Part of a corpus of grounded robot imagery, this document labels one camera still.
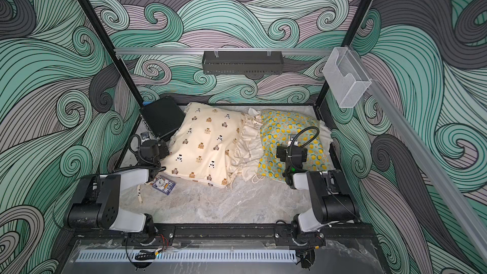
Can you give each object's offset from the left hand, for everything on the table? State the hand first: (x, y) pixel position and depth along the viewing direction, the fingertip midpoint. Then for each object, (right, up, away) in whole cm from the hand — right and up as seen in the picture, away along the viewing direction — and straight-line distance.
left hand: (152, 145), depth 92 cm
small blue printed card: (+8, -18, -6) cm, 20 cm away
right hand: (+69, 0, +1) cm, 69 cm away
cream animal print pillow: (+32, 0, -4) cm, 32 cm away
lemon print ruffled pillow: (+64, +8, +6) cm, 64 cm away
